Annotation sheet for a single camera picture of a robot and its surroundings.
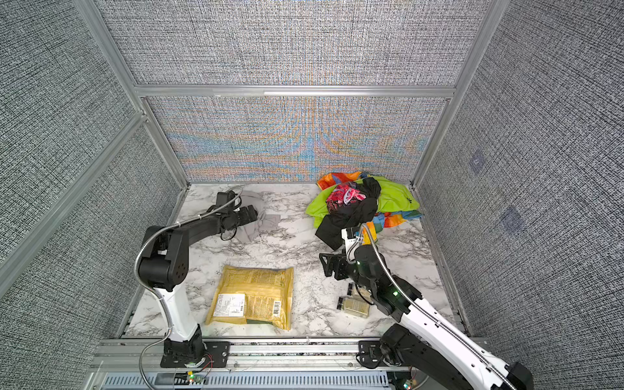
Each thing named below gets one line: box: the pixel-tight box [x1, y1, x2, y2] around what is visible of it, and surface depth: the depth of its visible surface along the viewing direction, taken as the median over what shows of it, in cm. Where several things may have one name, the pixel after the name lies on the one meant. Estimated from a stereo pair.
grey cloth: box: [237, 190, 281, 243], surface depth 105 cm
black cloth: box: [315, 177, 382, 252], surface depth 98 cm
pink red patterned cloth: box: [326, 183, 367, 213], surface depth 98 cm
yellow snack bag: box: [205, 265, 295, 331], surface depth 81 cm
